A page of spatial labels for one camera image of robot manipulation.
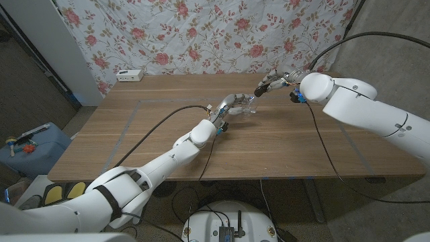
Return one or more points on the white table leg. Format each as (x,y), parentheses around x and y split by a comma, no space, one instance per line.
(314,201)
(137,220)

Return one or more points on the black backdrop pole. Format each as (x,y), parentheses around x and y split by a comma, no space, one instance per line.
(352,18)

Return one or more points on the round black floor fan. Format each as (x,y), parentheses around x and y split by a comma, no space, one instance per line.
(164,189)

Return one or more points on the blue storage box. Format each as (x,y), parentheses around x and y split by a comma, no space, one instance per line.
(43,158)

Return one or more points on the white power strip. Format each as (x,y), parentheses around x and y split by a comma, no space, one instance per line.
(129,75)

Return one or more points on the yellow and black pad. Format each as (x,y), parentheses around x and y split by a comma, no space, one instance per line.
(60,193)

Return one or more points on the white robot torso base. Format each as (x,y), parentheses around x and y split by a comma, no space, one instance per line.
(208,222)

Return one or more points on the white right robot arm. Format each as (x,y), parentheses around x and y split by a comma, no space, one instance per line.
(369,107)

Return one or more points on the red toy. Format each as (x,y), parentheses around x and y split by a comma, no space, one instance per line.
(29,149)

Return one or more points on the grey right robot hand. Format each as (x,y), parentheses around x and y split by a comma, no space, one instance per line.
(284,77)

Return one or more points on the white wall panel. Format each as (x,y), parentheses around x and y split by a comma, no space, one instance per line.
(50,40)

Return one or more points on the yellow toy maraca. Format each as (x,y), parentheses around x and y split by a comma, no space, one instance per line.
(11,142)

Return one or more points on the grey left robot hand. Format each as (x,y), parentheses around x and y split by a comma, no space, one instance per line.
(230,102)

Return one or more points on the floral backdrop cloth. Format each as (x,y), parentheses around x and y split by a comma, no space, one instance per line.
(208,37)

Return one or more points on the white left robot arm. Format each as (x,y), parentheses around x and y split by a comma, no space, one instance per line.
(151,174)

